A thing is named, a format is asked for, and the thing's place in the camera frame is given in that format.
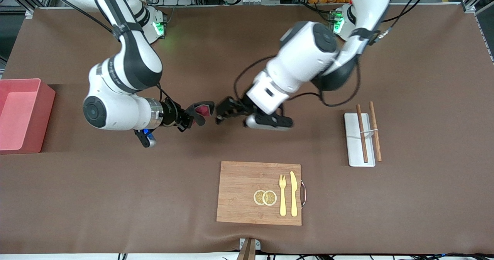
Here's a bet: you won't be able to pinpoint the brown table cover mat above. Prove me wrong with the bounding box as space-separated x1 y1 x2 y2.
0 5 494 255

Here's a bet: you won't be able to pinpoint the bamboo cutting board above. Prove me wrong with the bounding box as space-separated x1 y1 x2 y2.
216 161 302 226

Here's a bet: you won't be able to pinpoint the yellow fork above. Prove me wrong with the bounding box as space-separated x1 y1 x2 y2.
279 174 287 217

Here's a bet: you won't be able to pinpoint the white rack base tray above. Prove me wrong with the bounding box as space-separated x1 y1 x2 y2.
344 112 376 167

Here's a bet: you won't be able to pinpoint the yellow knife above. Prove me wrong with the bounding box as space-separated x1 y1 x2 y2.
289 171 299 217

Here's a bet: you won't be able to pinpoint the right wooden chopstick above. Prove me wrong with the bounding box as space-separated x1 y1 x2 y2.
355 104 369 163

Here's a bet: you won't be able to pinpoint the brown wooden chopsticks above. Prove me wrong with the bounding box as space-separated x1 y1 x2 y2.
369 101 382 162

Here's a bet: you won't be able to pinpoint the pink plastic bin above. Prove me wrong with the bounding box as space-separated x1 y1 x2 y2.
0 79 56 154

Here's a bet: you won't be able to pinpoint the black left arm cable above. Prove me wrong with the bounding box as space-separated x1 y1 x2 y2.
233 0 429 107

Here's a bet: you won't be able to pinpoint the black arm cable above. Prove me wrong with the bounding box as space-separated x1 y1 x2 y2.
233 0 429 107
39 0 174 102

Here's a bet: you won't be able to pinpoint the metal clamp bracket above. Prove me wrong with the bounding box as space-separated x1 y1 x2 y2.
239 238 261 251

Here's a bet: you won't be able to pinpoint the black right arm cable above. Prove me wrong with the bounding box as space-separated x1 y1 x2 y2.
39 0 174 102

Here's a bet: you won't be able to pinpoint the brown stand post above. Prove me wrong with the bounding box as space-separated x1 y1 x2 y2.
237 239 256 260

